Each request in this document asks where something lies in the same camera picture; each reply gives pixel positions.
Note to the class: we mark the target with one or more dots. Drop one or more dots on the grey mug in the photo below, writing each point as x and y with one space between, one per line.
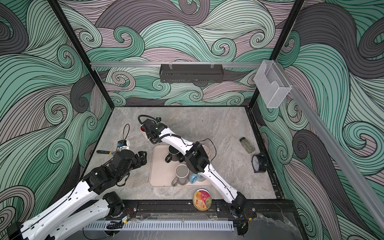
182 175

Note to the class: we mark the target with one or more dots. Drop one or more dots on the round colourful tin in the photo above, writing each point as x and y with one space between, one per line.
202 200

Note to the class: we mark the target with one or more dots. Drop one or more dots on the blue mug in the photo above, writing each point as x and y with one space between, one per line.
196 178

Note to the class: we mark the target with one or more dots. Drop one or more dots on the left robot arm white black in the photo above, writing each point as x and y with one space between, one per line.
84 204

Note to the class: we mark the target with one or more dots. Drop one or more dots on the black mug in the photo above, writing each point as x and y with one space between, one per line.
174 155

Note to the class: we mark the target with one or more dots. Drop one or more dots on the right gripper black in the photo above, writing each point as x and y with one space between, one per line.
149 136

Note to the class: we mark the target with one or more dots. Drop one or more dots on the white slotted cable duct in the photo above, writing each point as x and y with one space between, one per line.
178 226

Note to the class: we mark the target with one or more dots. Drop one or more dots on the beige plastic tray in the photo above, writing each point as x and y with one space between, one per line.
162 173

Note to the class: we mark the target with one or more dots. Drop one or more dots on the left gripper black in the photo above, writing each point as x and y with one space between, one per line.
143 159

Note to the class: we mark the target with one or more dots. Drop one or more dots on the aluminium rail wall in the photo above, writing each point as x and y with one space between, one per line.
138 64
365 191

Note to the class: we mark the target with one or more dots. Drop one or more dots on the black round clock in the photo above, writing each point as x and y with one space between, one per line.
259 163

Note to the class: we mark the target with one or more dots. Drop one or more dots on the aluminium rail back wall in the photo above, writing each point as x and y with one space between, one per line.
138 64

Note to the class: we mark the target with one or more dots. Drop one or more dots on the cream mug red inside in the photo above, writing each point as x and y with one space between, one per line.
144 132

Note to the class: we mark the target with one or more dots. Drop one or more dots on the black wall basket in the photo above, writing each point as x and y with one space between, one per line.
191 73

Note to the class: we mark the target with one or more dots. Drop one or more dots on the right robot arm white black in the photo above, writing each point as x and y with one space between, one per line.
197 161

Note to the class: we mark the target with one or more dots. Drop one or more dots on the clear acrylic wall holder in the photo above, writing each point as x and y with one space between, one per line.
273 83

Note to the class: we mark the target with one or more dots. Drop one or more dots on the aluminium rail right wall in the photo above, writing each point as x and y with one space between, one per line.
365 191

